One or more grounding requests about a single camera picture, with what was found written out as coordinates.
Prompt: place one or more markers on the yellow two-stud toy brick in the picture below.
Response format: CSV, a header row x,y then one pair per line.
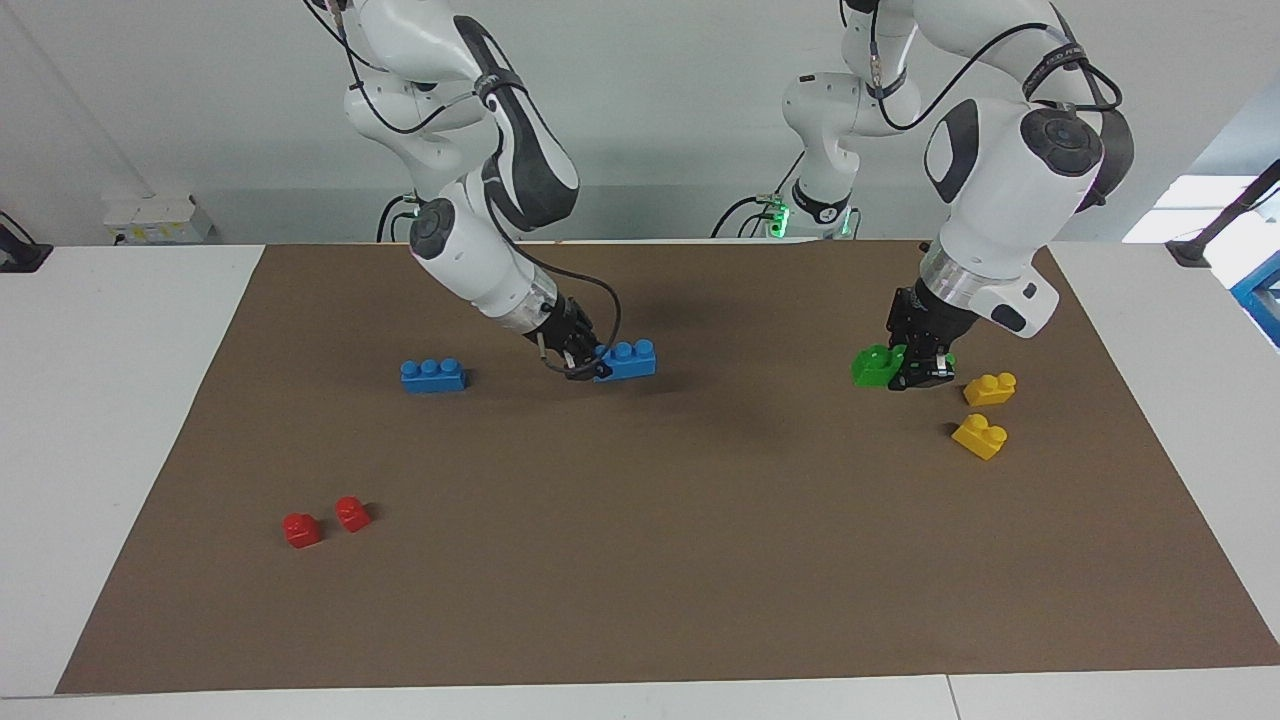
x,y
980,436
990,388

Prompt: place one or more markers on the blue frame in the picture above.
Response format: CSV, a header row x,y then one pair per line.
x,y
1262,295

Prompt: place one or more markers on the black slanted stand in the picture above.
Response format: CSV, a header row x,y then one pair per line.
x,y
1190,250

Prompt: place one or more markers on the brown paper mat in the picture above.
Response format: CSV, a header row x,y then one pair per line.
x,y
640,550

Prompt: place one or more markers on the red one-stud toy brick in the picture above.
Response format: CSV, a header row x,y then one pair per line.
x,y
352,513
301,530

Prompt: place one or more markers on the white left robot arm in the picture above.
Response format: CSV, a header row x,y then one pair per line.
x,y
1000,190

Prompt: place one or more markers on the blue three-stud toy brick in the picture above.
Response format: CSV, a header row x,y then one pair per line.
x,y
432,378
630,362

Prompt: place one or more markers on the black table clamp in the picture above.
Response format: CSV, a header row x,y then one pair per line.
x,y
25,258

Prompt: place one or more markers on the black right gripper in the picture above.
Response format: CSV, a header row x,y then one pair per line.
x,y
565,330

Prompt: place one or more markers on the white box with labels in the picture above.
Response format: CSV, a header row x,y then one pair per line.
x,y
155,218

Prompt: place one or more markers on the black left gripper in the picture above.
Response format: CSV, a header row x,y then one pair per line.
x,y
930,318

